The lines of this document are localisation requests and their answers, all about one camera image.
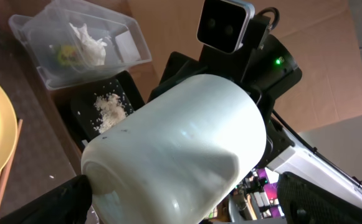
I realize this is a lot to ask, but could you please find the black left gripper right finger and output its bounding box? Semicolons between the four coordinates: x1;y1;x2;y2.
277;172;362;224

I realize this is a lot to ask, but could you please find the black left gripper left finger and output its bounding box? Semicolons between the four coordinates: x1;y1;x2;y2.
0;175;92;224

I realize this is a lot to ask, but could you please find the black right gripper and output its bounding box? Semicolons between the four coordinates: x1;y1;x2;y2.
149;14;302;168

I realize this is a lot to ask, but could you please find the white cup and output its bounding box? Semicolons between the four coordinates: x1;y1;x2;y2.
81;74;266;224

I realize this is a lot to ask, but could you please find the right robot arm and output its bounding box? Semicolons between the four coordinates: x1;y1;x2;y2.
149;12;362;209

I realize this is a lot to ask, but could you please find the black waste tray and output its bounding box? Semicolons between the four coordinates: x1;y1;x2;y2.
54;72;145;148

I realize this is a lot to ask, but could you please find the brown plastic tray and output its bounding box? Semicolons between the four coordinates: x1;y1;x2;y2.
0;33;75;217

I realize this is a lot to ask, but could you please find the wooden chopstick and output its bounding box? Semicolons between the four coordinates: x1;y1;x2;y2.
0;119;23;199

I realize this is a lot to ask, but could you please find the food scraps rice pile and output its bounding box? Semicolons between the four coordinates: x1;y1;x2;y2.
94;93;127;134

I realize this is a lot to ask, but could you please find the yellow snack wrapper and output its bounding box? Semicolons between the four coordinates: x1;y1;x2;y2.
56;45;81;66

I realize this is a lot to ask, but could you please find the crumpled white tissue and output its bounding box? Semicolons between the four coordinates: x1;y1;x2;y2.
69;23;107;66

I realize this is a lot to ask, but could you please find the clear plastic bin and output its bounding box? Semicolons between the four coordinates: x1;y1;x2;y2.
8;0;151;90

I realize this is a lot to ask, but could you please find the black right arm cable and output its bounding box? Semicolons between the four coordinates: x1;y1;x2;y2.
255;6;281;31

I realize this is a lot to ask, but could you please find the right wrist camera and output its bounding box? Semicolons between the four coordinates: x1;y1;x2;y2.
197;0;255;54

